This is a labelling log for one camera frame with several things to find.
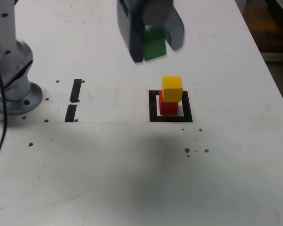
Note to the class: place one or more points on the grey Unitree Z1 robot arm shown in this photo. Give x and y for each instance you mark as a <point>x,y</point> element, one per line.
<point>14,70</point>

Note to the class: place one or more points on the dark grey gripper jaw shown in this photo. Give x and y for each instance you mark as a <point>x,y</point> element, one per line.
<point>132,35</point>

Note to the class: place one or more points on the brown cardboard box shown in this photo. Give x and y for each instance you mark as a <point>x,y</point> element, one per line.
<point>268,28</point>

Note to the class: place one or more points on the black tape square outline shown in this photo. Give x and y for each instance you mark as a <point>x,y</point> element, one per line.
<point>153,108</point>

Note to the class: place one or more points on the black tape strip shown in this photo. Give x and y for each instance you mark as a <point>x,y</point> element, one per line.
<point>70,113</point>

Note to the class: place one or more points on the yellow cube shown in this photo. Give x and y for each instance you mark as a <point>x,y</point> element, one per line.
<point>172,90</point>

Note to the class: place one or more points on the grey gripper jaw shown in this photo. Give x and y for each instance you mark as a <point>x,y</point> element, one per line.
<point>174,26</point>

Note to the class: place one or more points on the green cube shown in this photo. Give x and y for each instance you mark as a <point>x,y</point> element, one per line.
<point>154,48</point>

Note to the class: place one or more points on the red cube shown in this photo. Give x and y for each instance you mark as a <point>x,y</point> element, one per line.
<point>168,108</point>

